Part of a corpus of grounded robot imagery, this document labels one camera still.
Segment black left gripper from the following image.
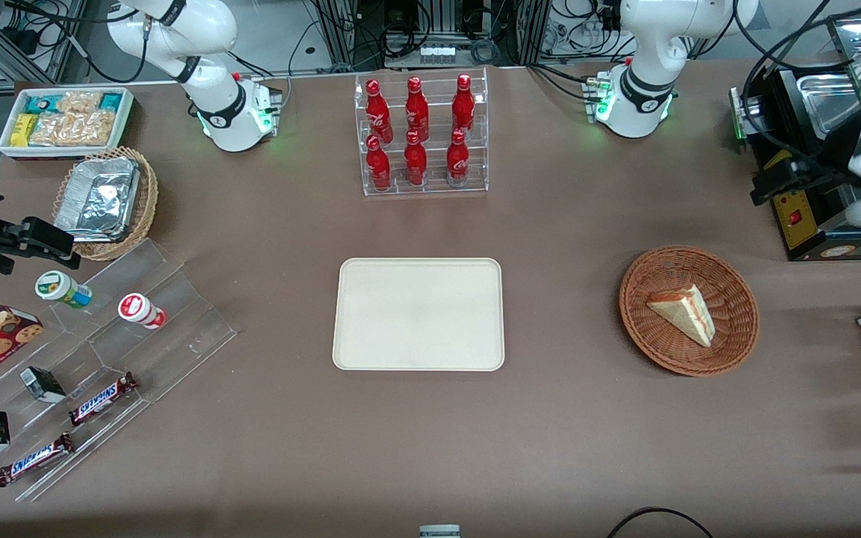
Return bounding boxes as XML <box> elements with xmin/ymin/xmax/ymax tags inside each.
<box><xmin>750</xmin><ymin>142</ymin><xmax>861</xmax><ymax>207</ymax></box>

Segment triangular sandwich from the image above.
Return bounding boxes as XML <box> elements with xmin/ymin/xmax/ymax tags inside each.
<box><xmin>647</xmin><ymin>284</ymin><xmax>717</xmax><ymax>348</ymax></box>

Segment aluminium foil tray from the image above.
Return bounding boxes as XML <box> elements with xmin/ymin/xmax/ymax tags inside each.
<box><xmin>54</xmin><ymin>155</ymin><xmax>142</xmax><ymax>244</ymax></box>

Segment light wicker basket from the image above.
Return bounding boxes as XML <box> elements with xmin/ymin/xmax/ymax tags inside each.
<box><xmin>52</xmin><ymin>146</ymin><xmax>160</xmax><ymax>262</ymax></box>

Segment empty-weave brown wicker basket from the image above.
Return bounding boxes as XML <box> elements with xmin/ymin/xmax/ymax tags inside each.
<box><xmin>619</xmin><ymin>245</ymin><xmax>760</xmax><ymax>377</ymax></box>

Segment cream plastic tray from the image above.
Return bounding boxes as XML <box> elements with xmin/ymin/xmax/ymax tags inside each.
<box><xmin>332</xmin><ymin>257</ymin><xmax>506</xmax><ymax>372</ymax></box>

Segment black food warmer machine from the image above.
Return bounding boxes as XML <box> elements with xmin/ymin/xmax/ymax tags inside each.
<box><xmin>729</xmin><ymin>10</ymin><xmax>861</xmax><ymax>262</ymax></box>

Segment green-lid yogurt cup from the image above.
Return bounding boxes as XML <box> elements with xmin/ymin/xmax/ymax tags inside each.
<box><xmin>34</xmin><ymin>270</ymin><xmax>93</xmax><ymax>310</ymax></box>

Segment steel warmer pan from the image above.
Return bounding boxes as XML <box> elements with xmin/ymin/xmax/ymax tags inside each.
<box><xmin>796</xmin><ymin>72</ymin><xmax>861</xmax><ymax>137</ymax></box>

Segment white snack bin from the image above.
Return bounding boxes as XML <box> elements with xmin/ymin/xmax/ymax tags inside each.
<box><xmin>0</xmin><ymin>87</ymin><xmax>135</xmax><ymax>161</ymax></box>

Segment yellow snack packet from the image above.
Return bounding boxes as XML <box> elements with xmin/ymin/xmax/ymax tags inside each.
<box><xmin>10</xmin><ymin>113</ymin><xmax>40</xmax><ymax>147</ymax></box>

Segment red-lid yogurt cup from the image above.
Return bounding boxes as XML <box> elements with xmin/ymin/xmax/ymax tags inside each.
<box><xmin>117</xmin><ymin>293</ymin><xmax>168</xmax><ymax>331</ymax></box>

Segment large clear cracker bag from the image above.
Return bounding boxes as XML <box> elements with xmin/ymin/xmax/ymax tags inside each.
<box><xmin>30</xmin><ymin>111</ymin><xmax>116</xmax><ymax>147</ymax></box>

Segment small clear cracker bag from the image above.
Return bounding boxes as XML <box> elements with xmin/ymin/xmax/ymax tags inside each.
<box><xmin>56</xmin><ymin>90</ymin><xmax>104</xmax><ymax>115</ymax></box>

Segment snickers bar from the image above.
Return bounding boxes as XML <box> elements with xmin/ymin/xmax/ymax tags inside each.
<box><xmin>0</xmin><ymin>433</ymin><xmax>75</xmax><ymax>488</ymax></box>
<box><xmin>68</xmin><ymin>371</ymin><xmax>139</xmax><ymax>427</ymax></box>

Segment clear acrylic stepped display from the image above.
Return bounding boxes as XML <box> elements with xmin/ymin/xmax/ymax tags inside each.
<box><xmin>0</xmin><ymin>238</ymin><xmax>238</xmax><ymax>503</ymax></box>

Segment red cola bottle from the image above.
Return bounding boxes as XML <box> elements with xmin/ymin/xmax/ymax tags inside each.
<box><xmin>446</xmin><ymin>129</ymin><xmax>471</xmax><ymax>187</ymax></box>
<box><xmin>451</xmin><ymin>73</ymin><xmax>477</xmax><ymax>135</ymax></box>
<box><xmin>404</xmin><ymin>76</ymin><xmax>431</xmax><ymax>141</ymax></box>
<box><xmin>365</xmin><ymin>134</ymin><xmax>392</xmax><ymax>192</ymax></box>
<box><xmin>365</xmin><ymin>79</ymin><xmax>393</xmax><ymax>144</ymax></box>
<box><xmin>404</xmin><ymin>131</ymin><xmax>429</xmax><ymax>188</ymax></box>

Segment clear acrylic bottle rack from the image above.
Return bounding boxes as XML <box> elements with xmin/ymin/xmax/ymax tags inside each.
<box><xmin>354</xmin><ymin>67</ymin><xmax>490</xmax><ymax>197</ymax></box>

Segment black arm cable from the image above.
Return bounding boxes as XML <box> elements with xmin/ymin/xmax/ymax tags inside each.
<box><xmin>741</xmin><ymin>0</ymin><xmax>861</xmax><ymax>167</ymax></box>

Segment black floor cable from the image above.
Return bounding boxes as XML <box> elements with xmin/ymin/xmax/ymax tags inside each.
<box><xmin>608</xmin><ymin>507</ymin><xmax>715</xmax><ymax>538</ymax></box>

